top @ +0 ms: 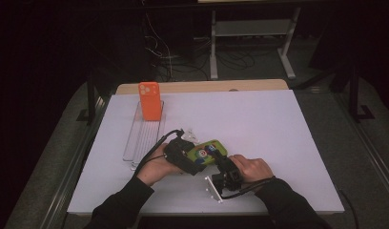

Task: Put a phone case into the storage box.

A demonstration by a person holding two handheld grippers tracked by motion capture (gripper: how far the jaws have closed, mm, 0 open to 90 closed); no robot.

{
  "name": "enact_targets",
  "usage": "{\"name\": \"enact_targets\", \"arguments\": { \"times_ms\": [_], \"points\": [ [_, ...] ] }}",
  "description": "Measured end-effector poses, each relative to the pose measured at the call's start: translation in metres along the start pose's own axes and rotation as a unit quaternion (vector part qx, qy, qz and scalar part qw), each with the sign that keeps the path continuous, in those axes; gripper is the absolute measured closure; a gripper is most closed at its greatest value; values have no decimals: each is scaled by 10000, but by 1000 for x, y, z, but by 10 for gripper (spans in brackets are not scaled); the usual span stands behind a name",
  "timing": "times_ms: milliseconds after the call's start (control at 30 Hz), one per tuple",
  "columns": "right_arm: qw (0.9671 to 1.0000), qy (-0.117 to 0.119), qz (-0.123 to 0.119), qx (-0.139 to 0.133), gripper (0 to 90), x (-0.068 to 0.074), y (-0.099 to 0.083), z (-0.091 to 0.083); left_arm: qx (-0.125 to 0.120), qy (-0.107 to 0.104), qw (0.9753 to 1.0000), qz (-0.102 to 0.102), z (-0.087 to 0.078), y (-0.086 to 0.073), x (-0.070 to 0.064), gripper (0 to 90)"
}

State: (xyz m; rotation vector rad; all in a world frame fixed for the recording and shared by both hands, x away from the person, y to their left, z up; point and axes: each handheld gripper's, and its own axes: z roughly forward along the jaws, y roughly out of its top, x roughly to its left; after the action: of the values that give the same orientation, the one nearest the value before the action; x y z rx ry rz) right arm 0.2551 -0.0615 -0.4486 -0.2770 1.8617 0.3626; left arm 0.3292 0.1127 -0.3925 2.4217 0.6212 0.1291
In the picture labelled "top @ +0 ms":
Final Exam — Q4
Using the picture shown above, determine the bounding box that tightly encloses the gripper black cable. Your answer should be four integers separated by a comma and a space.
133, 128, 186, 177
220, 176, 276, 200

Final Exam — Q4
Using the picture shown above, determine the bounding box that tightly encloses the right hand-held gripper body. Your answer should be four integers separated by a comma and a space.
204, 165, 245, 204

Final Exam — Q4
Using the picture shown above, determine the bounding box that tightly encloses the clear plastic rack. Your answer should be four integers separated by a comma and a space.
122, 100, 167, 172

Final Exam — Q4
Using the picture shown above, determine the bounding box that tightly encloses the person's left hand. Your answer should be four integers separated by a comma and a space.
136, 142, 184, 187

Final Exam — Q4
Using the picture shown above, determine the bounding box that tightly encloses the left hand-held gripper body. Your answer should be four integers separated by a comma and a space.
163, 128, 201, 177

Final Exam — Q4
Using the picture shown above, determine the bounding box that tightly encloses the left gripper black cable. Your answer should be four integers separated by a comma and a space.
133, 128, 186, 177

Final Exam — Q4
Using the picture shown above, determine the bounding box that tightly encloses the orange phone case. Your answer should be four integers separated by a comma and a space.
137, 81, 163, 122

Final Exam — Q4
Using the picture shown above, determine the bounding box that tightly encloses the white metal desk frame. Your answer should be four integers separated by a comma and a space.
209, 7, 302, 81

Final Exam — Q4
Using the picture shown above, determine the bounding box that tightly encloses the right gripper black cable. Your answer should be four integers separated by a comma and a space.
220, 176, 276, 200

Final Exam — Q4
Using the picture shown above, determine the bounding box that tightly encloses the black floor cable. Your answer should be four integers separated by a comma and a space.
338, 188, 360, 229

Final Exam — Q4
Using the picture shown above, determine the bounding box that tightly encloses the person's right hand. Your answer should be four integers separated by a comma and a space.
228, 154, 275, 184

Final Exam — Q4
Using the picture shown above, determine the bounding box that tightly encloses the tangle of floor cables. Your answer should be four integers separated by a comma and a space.
140, 12, 257, 82

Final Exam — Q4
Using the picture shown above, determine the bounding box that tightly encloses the black metal stand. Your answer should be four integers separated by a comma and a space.
75, 73, 99, 126
347, 61, 377, 124

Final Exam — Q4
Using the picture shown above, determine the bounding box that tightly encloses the green cartoon phone case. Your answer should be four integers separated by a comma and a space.
186, 138, 229, 166

